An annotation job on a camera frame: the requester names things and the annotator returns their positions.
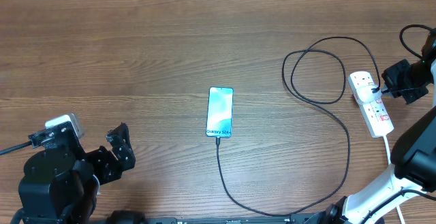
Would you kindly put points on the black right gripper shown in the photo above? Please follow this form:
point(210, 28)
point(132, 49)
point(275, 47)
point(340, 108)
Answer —
point(389, 77)

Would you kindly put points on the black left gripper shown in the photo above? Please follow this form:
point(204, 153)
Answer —
point(120, 139)

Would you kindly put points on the blue Galaxy smartphone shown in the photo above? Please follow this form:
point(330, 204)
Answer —
point(219, 113)

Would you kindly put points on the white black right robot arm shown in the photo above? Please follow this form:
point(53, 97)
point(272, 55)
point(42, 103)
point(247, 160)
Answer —
point(411, 161)

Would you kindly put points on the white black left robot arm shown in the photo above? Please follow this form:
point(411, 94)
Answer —
point(61, 182)

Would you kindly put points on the white charger plug adapter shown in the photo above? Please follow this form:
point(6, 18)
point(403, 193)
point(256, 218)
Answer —
point(367, 94)

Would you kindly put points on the white power extension strip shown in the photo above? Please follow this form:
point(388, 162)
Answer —
point(379, 124)

